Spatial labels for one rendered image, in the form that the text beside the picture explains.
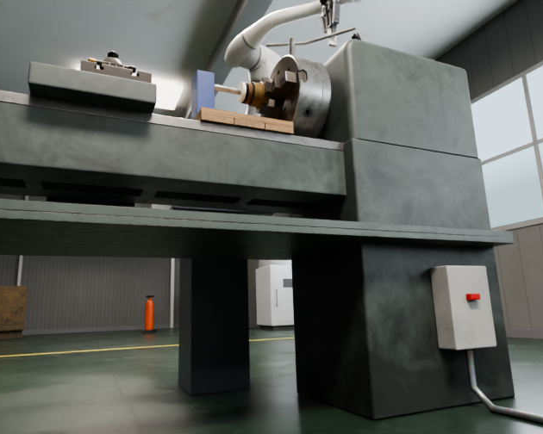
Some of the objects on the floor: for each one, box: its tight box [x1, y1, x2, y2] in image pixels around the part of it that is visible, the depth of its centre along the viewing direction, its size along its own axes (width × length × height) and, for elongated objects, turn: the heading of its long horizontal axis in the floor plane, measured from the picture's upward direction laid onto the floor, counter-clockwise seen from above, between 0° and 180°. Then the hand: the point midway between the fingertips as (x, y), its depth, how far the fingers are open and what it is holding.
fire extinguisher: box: [140, 295, 157, 333], centre depth 699 cm, size 26×26×60 cm
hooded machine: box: [256, 260, 294, 331], centre depth 704 cm, size 76×66×144 cm
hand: (332, 37), depth 160 cm, fingers closed
